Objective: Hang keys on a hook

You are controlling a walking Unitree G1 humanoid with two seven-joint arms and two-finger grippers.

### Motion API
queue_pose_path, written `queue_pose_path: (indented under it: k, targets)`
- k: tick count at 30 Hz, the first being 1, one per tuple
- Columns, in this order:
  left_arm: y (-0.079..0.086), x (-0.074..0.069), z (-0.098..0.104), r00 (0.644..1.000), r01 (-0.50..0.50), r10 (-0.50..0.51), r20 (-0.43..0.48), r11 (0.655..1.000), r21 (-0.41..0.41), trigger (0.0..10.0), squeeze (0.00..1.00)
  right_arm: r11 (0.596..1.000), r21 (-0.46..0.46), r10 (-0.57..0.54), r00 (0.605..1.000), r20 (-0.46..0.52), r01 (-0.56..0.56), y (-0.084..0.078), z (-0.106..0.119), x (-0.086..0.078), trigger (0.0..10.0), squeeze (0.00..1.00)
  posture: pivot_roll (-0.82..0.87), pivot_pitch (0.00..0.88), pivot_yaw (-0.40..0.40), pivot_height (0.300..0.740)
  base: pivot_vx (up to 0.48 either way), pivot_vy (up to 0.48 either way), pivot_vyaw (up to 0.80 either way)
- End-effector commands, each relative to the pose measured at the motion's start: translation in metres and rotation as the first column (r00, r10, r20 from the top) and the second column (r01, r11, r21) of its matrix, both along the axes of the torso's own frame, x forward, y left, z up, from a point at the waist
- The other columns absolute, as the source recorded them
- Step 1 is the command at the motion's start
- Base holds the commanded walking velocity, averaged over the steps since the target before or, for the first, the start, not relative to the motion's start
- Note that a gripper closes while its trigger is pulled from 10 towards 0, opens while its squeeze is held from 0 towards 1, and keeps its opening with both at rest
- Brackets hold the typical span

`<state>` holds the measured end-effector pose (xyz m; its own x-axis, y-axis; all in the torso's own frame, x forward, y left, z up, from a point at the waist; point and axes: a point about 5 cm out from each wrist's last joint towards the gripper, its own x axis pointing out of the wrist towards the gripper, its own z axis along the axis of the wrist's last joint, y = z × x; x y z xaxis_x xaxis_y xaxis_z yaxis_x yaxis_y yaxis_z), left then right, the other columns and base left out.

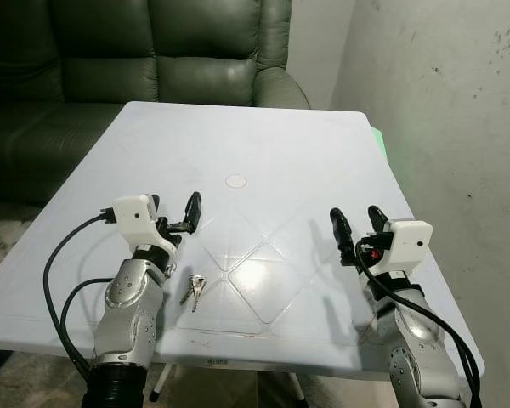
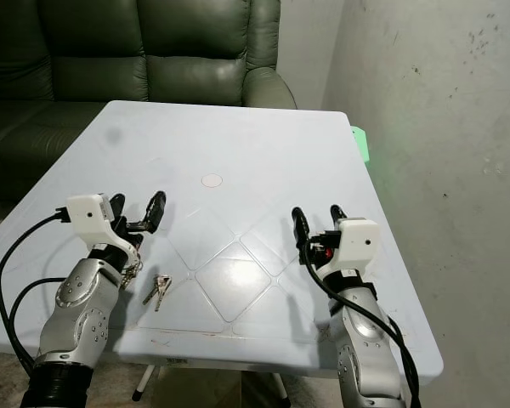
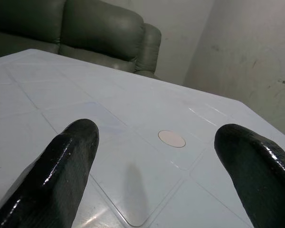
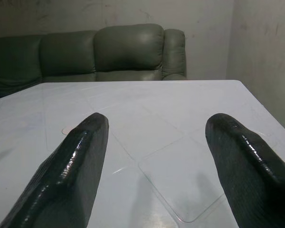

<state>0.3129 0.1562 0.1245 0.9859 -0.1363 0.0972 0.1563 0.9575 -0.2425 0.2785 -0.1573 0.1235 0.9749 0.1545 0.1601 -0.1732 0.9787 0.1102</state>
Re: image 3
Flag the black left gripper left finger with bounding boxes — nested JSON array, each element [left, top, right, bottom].
[[0, 118, 100, 228]]

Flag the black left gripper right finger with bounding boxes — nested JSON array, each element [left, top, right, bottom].
[[214, 123, 285, 228]]

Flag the round white table plug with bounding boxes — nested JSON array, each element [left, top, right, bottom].
[[158, 129, 187, 148]]

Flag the dark green leather sofa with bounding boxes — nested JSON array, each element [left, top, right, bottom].
[[0, 0, 162, 80]]

